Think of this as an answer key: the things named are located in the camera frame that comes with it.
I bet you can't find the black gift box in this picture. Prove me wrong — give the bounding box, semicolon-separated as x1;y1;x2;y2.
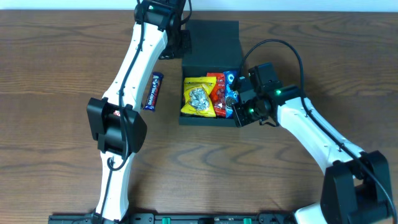
178;20;243;127

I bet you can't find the blue Oreo cookie pack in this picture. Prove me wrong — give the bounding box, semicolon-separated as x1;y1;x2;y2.
223;71;239;118

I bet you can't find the red dried fruit bag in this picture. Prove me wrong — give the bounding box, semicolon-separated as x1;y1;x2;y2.
206;73;226;118

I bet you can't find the yellow sunflower seed bag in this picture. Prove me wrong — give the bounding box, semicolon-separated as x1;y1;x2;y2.
180;77;216;118

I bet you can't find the Dairy Milk chocolate bar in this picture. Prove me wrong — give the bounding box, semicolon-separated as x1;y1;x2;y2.
143;72;164;111

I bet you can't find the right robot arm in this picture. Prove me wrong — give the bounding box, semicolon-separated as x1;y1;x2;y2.
231;63;397;223

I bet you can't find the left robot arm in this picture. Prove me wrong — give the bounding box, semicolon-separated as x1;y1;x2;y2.
86;0;191;223

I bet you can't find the right black cable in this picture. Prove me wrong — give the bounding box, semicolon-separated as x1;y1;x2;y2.
238;39;398;218

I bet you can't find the black mounting rail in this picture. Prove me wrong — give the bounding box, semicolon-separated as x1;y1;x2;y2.
48;212;296;224

